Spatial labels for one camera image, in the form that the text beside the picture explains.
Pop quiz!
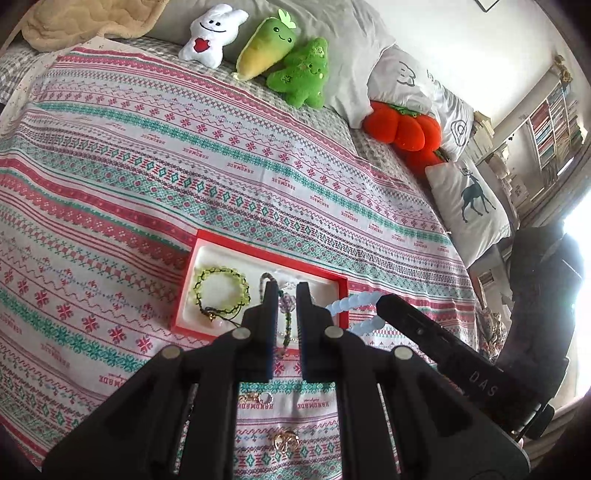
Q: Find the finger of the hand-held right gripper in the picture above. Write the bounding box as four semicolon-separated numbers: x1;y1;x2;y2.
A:
376;294;462;367

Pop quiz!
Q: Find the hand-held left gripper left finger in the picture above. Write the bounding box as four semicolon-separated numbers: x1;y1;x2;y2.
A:
41;281;280;480

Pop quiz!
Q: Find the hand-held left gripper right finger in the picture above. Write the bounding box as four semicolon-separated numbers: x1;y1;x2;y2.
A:
297;282;530;480

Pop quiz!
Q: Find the pale blue bead bracelet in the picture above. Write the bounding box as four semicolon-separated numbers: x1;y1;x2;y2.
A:
325;293;384;337

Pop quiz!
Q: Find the green bead bracelet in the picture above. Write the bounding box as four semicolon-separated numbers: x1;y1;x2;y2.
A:
191;264;252;334

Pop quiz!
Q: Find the red jewelry box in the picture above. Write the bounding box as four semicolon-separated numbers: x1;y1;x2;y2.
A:
171;229;349;344

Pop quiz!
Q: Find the white deer pillow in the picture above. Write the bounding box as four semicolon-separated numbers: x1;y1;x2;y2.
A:
425;159;514;269

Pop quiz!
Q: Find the orange pumpkin plush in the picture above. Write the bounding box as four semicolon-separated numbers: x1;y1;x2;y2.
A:
405;117;448;175
362;99;430;152

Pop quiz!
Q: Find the cluttered side desk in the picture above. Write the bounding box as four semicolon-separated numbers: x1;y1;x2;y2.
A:
480;138;532;217

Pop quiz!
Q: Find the red green patterned blanket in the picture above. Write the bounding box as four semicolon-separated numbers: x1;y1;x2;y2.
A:
0;37;478;480

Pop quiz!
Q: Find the stack of pale books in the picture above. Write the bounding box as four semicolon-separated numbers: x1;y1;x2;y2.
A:
470;110;496;160

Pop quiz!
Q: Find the white printed pillow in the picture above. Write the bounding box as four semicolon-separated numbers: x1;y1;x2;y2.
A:
367;44;476;162

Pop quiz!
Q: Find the white bookshelf with books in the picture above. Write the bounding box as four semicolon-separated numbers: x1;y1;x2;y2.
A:
526;80;589;172

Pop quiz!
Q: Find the green tree plush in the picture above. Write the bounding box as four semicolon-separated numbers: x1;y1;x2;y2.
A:
266;37;329;109

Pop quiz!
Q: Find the grey pillow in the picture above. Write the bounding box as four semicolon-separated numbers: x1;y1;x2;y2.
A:
148;0;398;129

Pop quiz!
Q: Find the yellow green carrot plush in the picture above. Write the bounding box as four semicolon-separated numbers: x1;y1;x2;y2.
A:
235;8;298;81

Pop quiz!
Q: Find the white rabbit plush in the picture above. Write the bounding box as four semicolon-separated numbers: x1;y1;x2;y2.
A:
178;4;249;70

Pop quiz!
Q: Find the beige quilted blanket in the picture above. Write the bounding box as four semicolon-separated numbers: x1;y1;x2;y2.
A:
21;0;172;52

